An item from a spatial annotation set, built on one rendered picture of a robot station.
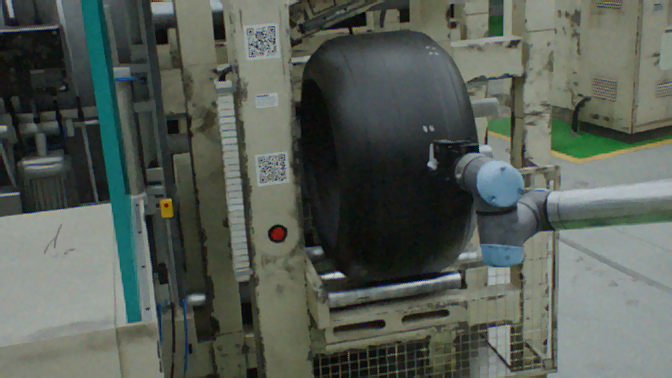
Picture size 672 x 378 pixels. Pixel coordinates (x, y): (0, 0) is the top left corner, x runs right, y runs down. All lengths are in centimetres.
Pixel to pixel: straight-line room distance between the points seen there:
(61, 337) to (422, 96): 99
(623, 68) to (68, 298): 563
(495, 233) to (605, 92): 523
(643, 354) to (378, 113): 219
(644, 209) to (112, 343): 91
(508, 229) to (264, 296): 74
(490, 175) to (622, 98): 516
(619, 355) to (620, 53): 327
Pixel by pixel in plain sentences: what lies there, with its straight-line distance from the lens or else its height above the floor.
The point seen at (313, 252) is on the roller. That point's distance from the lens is 234.
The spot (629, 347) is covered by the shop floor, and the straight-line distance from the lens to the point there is 386.
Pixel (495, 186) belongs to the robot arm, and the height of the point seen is 131.
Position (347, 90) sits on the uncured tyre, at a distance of 192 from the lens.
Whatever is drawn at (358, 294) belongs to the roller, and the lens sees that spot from 210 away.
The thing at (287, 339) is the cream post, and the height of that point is 78.
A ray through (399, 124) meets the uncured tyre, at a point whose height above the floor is 134.
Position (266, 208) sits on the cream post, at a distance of 205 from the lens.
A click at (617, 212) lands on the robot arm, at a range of 163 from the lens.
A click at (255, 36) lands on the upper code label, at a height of 152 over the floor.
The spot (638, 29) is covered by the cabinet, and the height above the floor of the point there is 81.
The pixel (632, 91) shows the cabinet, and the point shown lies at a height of 38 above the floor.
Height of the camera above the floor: 180
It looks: 18 degrees down
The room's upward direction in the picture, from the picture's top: 3 degrees counter-clockwise
